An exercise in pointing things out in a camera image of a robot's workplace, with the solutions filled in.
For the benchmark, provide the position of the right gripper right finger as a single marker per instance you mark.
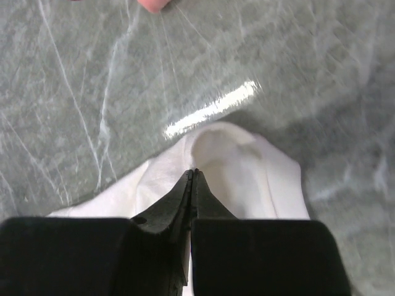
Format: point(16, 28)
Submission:
point(214, 242)

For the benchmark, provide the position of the folded pink t-shirt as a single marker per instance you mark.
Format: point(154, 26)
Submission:
point(153, 6)

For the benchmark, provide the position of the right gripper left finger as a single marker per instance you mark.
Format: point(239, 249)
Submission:
point(155, 257)

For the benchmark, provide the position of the white t-shirt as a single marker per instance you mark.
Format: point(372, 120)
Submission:
point(249, 176)

